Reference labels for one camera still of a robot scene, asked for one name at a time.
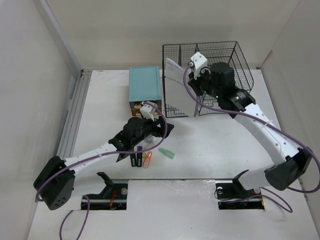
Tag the white paper sheets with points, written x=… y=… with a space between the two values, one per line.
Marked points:
x=176 y=94

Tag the black wire mesh organizer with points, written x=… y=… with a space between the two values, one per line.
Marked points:
x=221 y=51

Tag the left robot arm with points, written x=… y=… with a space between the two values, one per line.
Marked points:
x=84 y=175

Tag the clear paper clip jar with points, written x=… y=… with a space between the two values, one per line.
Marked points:
x=149 y=140

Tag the teal drawer box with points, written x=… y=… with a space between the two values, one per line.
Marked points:
x=144 y=85

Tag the yellow cap black highlighter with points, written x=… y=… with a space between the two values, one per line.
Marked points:
x=133 y=159

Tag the aluminium rail frame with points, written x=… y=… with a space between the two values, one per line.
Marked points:
x=70 y=120

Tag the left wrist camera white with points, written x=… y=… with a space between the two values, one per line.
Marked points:
x=147 y=111

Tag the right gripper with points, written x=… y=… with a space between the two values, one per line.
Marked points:
x=194 y=83

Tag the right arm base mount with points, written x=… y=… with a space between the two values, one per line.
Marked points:
x=232 y=196

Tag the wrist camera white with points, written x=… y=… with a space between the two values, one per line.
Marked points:
x=198 y=61
x=147 y=111

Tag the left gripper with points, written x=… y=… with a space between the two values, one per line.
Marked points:
x=161 y=130

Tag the orange highlighter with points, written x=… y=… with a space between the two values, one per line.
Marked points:
x=147 y=159

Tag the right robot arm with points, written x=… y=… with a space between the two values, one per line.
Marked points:
x=290 y=159

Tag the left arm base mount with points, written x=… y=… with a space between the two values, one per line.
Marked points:
x=112 y=196

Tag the purple cap black highlighter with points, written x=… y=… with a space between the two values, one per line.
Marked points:
x=139 y=156

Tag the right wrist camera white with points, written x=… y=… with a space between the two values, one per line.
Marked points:
x=198 y=61

